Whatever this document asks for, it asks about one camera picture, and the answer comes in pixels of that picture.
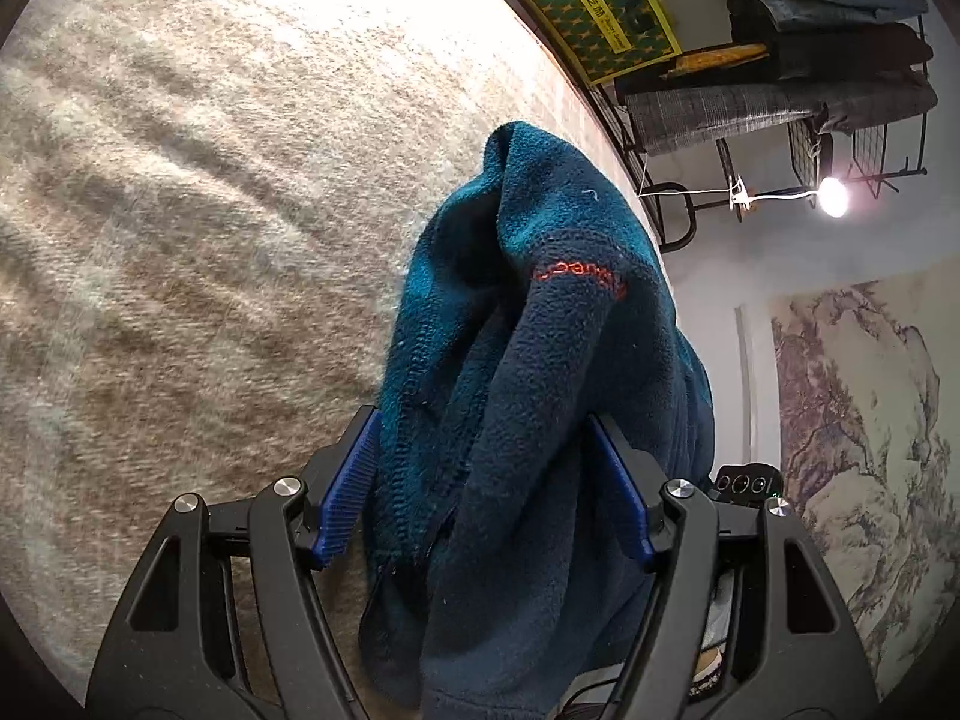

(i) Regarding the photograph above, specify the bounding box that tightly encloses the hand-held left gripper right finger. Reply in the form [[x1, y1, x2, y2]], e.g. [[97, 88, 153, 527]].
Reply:
[[586, 411, 878, 720]]

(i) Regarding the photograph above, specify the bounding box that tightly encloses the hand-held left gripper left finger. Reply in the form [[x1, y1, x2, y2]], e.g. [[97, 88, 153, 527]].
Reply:
[[86, 405, 380, 720]]

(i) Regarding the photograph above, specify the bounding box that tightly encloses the teal plaid fleece jacket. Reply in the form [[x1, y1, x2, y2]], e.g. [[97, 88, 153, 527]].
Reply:
[[358, 120, 717, 720]]

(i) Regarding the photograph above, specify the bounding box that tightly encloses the black metal clothes rack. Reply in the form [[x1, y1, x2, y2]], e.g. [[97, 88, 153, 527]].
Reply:
[[480, 0, 931, 252]]

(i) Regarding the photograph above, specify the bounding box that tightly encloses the white clip lamp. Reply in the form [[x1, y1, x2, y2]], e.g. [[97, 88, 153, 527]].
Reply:
[[727, 174, 852, 220]]

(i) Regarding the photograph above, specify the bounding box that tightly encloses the beige checked blanket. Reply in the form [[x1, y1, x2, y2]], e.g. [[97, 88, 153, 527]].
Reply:
[[0, 0, 676, 706]]

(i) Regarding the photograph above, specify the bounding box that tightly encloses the yellow scarf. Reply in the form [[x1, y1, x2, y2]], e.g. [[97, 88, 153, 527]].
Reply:
[[656, 43, 770, 83]]

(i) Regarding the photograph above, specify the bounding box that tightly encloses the black jacket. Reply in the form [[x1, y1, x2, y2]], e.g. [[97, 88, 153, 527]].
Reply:
[[726, 0, 935, 83]]

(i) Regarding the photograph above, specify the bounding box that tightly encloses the yellow and green box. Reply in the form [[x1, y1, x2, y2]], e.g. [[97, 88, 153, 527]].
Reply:
[[514, 0, 683, 87]]

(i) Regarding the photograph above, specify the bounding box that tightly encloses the landscape painting wall poster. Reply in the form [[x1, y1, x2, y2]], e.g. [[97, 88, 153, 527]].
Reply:
[[731, 281, 960, 691]]

